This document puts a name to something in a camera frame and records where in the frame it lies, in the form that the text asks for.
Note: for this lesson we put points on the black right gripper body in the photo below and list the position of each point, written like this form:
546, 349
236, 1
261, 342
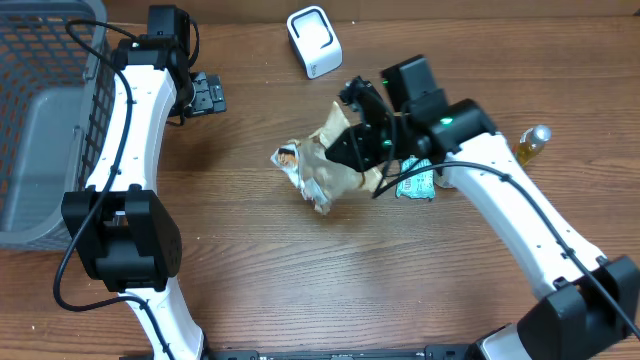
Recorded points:
384, 152

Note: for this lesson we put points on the grey plastic mesh basket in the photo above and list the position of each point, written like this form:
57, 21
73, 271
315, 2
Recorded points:
56, 103

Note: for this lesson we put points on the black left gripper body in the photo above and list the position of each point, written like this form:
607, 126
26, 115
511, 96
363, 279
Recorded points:
206, 98

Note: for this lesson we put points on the green lid white jar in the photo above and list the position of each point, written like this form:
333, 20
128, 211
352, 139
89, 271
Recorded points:
442, 181

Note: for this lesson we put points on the teal wet wipes pack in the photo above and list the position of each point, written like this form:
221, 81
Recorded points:
420, 186

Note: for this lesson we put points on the brown nut snack bag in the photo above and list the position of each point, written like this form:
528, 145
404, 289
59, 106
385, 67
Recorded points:
319, 180

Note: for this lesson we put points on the yellow dish soap bottle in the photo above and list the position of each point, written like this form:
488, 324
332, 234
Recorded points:
531, 143

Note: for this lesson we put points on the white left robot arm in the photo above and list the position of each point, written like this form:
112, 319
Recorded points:
122, 233

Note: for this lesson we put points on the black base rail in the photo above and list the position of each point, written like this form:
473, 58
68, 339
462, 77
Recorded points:
320, 355

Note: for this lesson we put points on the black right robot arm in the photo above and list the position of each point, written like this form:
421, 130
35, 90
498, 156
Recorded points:
586, 302

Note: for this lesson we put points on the white barcode scanner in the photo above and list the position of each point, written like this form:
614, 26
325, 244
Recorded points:
314, 41

